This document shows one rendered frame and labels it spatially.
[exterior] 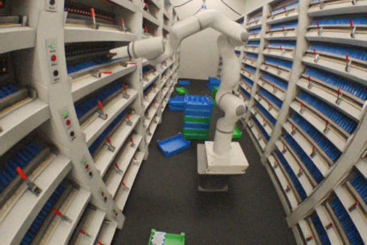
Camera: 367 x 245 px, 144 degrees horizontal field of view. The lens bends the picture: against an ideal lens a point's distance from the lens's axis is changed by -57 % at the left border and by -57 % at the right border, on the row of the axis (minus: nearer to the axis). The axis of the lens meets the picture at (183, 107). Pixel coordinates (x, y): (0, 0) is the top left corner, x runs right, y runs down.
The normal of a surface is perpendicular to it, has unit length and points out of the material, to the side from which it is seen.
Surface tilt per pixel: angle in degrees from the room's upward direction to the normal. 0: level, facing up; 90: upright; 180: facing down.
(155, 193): 0
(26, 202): 21
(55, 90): 90
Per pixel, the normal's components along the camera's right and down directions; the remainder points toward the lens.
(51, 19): 1.00, 0.07
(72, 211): 0.40, -0.82
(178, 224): 0.05, -0.91
